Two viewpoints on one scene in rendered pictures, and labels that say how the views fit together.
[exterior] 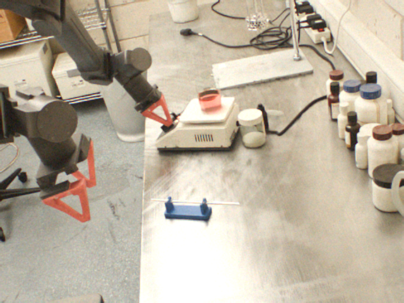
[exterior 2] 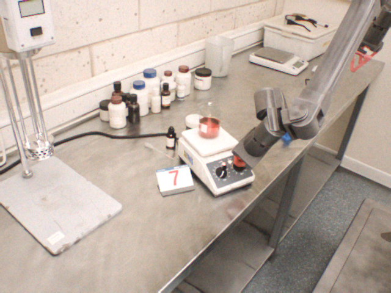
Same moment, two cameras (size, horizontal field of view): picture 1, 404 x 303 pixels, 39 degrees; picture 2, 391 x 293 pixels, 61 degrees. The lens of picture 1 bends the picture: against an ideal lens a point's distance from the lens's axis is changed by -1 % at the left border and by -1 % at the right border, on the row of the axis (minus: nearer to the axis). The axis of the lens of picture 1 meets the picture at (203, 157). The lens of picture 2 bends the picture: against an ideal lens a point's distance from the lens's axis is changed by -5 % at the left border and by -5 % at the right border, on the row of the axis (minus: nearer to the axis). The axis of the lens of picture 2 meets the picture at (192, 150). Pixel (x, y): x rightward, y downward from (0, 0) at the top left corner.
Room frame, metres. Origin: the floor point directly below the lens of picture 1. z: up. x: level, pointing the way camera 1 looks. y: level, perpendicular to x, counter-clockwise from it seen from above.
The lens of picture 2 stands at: (1.99, 0.38, 1.36)
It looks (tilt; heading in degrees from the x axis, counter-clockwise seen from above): 35 degrees down; 214
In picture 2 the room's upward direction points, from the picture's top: 4 degrees clockwise
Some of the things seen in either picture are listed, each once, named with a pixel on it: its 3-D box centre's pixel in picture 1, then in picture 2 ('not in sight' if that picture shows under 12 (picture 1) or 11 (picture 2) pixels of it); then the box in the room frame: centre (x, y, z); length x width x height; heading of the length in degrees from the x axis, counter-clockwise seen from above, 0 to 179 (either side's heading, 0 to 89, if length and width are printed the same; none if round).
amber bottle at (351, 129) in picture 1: (353, 130); (165, 94); (1.11, -0.35, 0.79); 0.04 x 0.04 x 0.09
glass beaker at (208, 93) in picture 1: (209, 95); (209, 122); (1.28, -0.05, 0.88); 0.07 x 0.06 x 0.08; 46
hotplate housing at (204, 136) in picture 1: (201, 125); (213, 156); (1.31, -0.01, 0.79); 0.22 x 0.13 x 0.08; 68
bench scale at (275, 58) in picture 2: not in sight; (279, 59); (0.39, -0.23, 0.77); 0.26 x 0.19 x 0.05; 91
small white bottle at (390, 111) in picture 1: (388, 114); not in sight; (1.17, -0.45, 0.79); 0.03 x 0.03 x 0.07
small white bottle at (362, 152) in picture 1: (362, 149); (181, 89); (1.03, -0.34, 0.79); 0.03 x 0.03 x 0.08
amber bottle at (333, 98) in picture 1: (335, 100); (134, 108); (1.27, -0.35, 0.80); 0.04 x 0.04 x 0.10
